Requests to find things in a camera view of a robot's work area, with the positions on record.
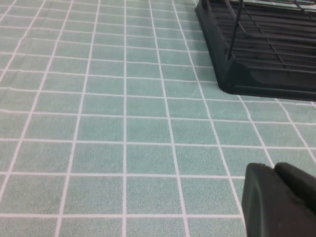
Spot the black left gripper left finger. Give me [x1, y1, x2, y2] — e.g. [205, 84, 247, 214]
[240, 162, 316, 237]

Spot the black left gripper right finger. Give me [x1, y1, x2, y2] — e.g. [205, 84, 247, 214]
[274, 162, 316, 213]

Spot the black plastic drip tray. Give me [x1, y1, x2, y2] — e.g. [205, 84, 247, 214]
[194, 0, 316, 102]

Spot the green checked tablecloth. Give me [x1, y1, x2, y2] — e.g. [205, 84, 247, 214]
[0, 0, 316, 237]

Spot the black wire dish rack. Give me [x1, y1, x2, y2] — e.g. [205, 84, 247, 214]
[201, 0, 316, 70]

